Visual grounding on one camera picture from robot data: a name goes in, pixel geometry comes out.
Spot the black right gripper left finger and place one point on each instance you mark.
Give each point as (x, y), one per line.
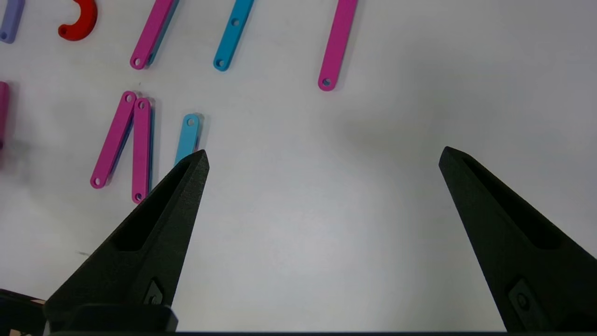
(163, 261)

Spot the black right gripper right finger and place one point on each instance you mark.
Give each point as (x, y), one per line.
(536, 270)

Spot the long pink bar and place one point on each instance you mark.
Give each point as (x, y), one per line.
(3, 116)
(114, 140)
(141, 149)

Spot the pink bar with blue underside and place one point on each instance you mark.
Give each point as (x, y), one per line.
(151, 32)

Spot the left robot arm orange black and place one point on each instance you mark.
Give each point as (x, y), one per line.
(18, 312)

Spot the long blue bar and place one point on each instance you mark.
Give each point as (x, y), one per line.
(186, 142)

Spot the short blue bar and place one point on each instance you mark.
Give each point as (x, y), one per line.
(231, 39)

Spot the small red arc piece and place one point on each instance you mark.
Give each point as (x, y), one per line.
(86, 23)

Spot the short purple bar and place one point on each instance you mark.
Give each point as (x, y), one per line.
(11, 21)

